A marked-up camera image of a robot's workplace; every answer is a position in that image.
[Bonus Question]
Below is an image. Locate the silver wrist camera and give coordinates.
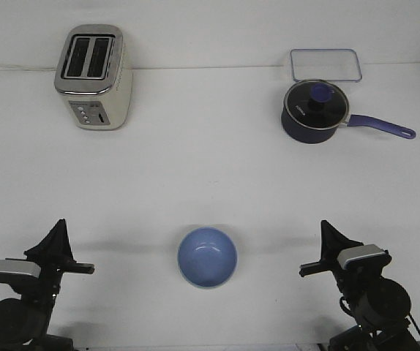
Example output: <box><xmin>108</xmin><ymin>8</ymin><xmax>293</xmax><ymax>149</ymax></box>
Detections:
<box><xmin>337</xmin><ymin>244</ymin><xmax>387</xmax><ymax>270</ymax></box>
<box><xmin>0</xmin><ymin>259</ymin><xmax>41</xmax><ymax>284</ymax></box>

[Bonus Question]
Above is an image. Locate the blue bowl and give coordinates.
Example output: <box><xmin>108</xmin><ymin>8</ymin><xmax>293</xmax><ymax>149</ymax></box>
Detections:
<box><xmin>177</xmin><ymin>227</ymin><xmax>238</xmax><ymax>288</ymax></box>

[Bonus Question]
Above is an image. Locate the white toaster power cord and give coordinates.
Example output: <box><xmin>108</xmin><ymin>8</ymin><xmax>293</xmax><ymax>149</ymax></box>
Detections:
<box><xmin>0</xmin><ymin>62</ymin><xmax>59</xmax><ymax>72</ymax></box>

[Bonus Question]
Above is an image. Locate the clear container lid blue rim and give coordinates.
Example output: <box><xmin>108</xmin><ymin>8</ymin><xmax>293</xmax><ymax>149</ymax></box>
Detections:
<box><xmin>289</xmin><ymin>48</ymin><xmax>362</xmax><ymax>83</ymax></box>

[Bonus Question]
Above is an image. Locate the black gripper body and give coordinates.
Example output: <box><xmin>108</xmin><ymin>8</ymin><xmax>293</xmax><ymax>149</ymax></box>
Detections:
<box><xmin>25</xmin><ymin>255</ymin><xmax>94</xmax><ymax>300</ymax></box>
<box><xmin>299</xmin><ymin>252</ymin><xmax>391</xmax><ymax>293</ymax></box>

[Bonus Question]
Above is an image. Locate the glass pot lid blue knob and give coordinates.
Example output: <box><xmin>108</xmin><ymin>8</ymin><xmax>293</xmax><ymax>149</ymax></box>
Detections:
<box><xmin>284</xmin><ymin>80</ymin><xmax>349</xmax><ymax>130</ymax></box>

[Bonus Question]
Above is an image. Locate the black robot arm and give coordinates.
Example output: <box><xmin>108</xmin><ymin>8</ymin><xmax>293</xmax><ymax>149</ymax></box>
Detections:
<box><xmin>0</xmin><ymin>219</ymin><xmax>95</xmax><ymax>350</ymax></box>
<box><xmin>299</xmin><ymin>220</ymin><xmax>420</xmax><ymax>350</ymax></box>

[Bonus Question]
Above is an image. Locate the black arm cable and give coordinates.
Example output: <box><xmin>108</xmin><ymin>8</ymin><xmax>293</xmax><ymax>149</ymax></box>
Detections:
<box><xmin>339</xmin><ymin>295</ymin><xmax>420</xmax><ymax>351</ymax></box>

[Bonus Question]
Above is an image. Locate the white and silver toaster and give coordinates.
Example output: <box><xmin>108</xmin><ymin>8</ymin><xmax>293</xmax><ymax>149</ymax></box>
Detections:
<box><xmin>54</xmin><ymin>24</ymin><xmax>132</xmax><ymax>130</ymax></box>

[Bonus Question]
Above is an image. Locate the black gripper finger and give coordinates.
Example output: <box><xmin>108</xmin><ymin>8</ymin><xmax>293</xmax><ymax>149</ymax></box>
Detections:
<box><xmin>24</xmin><ymin>219</ymin><xmax>75</xmax><ymax>262</ymax></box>
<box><xmin>320</xmin><ymin>220</ymin><xmax>363</xmax><ymax>260</ymax></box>

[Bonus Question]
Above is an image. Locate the dark blue saucepan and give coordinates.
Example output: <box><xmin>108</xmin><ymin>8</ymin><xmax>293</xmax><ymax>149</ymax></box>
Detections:
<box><xmin>281</xmin><ymin>97</ymin><xmax>416</xmax><ymax>144</ymax></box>

